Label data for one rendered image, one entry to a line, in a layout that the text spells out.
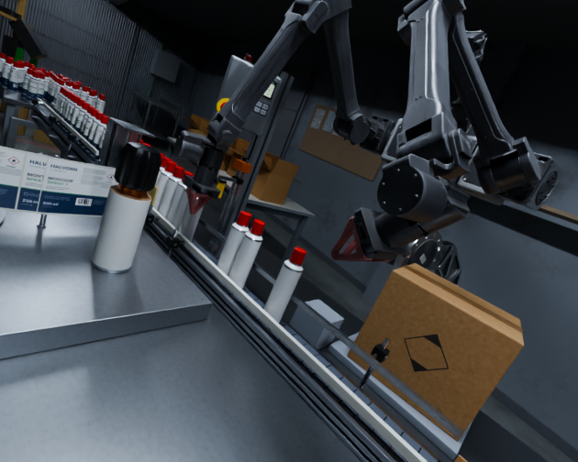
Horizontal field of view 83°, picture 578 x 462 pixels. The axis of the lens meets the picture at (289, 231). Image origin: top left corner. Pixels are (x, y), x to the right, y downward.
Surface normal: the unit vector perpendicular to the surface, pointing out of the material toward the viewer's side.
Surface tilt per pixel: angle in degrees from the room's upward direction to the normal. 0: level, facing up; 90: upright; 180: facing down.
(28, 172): 90
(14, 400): 0
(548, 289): 90
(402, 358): 90
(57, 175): 90
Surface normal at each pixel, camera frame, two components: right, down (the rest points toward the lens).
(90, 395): 0.38, -0.89
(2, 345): 0.68, 0.45
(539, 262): -0.75, -0.14
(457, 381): -0.55, 0.00
